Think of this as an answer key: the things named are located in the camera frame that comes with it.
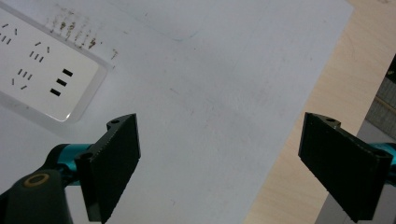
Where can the white power strip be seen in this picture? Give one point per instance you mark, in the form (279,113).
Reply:
(40,67)

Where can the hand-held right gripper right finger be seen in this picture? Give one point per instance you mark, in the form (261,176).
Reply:
(342,161)

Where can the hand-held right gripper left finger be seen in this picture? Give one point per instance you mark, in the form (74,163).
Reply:
(109,168)

